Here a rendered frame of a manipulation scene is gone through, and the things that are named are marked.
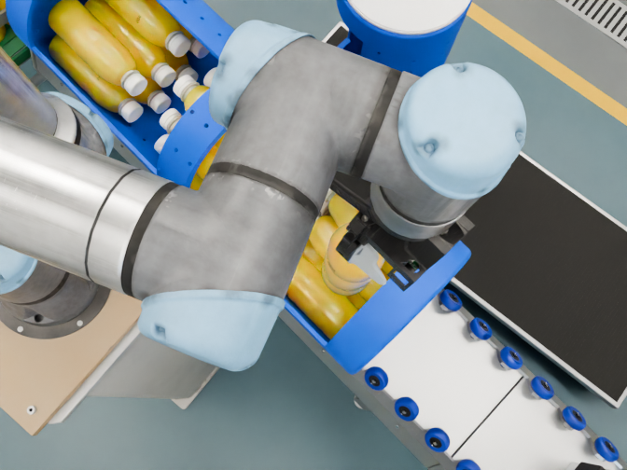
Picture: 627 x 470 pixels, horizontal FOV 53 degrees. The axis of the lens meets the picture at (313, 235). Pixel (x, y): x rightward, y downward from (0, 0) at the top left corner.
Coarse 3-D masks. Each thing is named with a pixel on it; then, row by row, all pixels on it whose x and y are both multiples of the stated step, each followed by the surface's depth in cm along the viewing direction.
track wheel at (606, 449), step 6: (600, 438) 112; (606, 438) 113; (594, 444) 112; (600, 444) 111; (606, 444) 112; (612, 444) 113; (600, 450) 111; (606, 450) 110; (612, 450) 111; (606, 456) 110; (612, 456) 110; (618, 456) 111; (612, 462) 111
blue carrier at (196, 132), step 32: (32, 0) 105; (160, 0) 103; (192, 0) 107; (32, 32) 118; (192, 32) 102; (224, 32) 105; (192, 64) 127; (128, 128) 120; (160, 128) 125; (192, 128) 98; (224, 128) 97; (160, 160) 103; (192, 160) 99; (448, 256) 95; (384, 288) 91; (416, 288) 91; (352, 320) 93; (384, 320) 91; (352, 352) 95
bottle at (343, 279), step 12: (336, 240) 74; (336, 252) 74; (324, 264) 84; (336, 264) 75; (348, 264) 74; (324, 276) 87; (336, 276) 80; (348, 276) 76; (360, 276) 75; (336, 288) 86; (348, 288) 83; (360, 288) 85
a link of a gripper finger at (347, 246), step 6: (348, 234) 59; (354, 234) 59; (342, 240) 60; (348, 240) 59; (354, 240) 59; (342, 246) 61; (348, 246) 60; (354, 246) 60; (342, 252) 61; (348, 252) 61; (354, 252) 62; (348, 258) 65
